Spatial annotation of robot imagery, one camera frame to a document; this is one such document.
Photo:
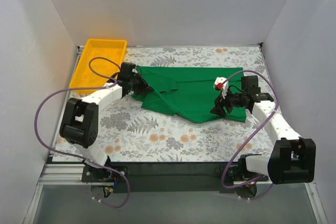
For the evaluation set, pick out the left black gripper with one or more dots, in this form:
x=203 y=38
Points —
x=140 y=85

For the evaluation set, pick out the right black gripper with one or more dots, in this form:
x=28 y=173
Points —
x=223 y=103

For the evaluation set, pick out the green t-shirt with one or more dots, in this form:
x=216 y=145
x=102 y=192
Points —
x=184 y=91

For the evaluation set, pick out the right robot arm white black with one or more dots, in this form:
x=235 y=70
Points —
x=292 y=159

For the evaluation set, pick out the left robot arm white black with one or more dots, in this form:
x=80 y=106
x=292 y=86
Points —
x=80 y=121

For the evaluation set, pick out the floral patterned table mat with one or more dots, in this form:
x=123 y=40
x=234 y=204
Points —
x=128 y=133

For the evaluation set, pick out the yellow plastic bin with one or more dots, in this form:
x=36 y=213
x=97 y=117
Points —
x=100 y=58

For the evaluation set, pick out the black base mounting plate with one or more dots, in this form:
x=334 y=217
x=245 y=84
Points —
x=173 y=176

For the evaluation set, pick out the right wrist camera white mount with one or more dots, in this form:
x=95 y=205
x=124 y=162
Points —
x=221 y=85

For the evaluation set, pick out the aluminium frame rail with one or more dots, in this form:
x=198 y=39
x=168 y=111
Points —
x=61 y=174

